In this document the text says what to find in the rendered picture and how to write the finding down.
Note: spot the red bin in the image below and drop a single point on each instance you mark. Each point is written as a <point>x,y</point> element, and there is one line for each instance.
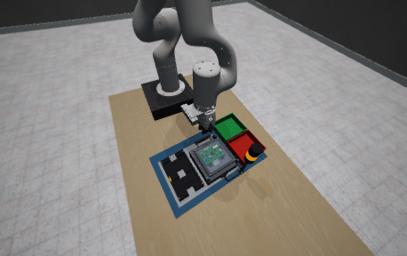
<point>240,144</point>

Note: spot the green open-top bin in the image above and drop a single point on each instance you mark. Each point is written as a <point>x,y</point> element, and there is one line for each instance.
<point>228,127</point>

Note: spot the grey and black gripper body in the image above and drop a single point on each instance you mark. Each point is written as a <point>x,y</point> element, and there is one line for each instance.
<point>206,118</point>

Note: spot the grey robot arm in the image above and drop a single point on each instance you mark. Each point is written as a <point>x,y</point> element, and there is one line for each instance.
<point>193,19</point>

